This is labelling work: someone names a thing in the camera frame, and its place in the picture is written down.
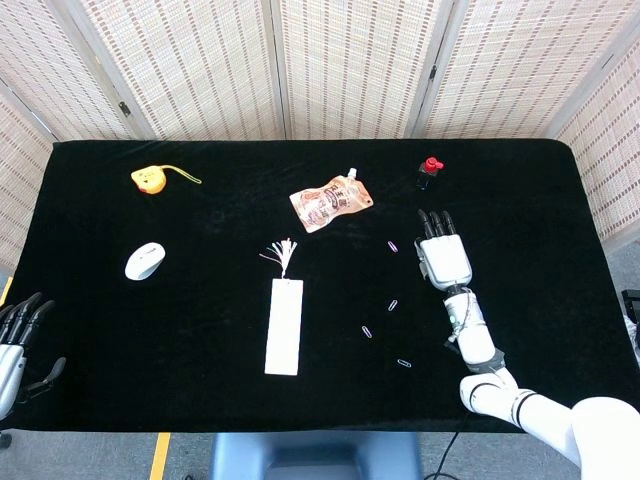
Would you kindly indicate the yellow duck tape measure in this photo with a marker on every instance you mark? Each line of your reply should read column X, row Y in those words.
column 147, row 181

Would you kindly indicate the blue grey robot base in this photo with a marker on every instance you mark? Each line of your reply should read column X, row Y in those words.
column 315, row 457

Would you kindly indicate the black velvet tablecloth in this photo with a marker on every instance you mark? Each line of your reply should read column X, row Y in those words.
column 200, row 350

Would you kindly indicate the white computer mouse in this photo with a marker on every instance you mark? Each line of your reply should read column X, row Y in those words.
column 144, row 261

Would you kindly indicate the black screen hinge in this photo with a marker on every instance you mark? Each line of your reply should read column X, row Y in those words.
column 432, row 72
column 124, row 109

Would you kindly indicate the silver paper clip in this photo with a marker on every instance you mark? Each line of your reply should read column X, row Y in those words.
column 368, row 331
column 404, row 363
column 393, row 246
column 393, row 305

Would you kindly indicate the yellow floor tape strip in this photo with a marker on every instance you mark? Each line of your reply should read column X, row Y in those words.
column 160, row 457
column 5, row 291

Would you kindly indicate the white bookmark with tassel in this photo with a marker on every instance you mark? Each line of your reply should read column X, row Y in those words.
column 284, row 330

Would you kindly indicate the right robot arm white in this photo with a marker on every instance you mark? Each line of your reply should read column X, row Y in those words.
column 475, row 340

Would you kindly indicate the black bottle red cap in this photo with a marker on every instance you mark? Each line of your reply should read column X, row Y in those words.
column 427, row 175

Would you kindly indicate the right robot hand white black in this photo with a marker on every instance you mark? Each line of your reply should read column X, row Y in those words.
column 447, row 260

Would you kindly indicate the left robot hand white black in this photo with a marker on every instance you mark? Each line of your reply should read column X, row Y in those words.
column 10, row 370

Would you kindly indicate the woven folding screen panel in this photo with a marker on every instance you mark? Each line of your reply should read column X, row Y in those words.
column 200, row 70
column 55, row 70
column 350, row 70
column 610, row 165
column 520, row 70
column 20, row 175

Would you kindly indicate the brown spouted snack pouch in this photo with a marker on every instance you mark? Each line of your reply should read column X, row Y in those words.
column 327, row 202

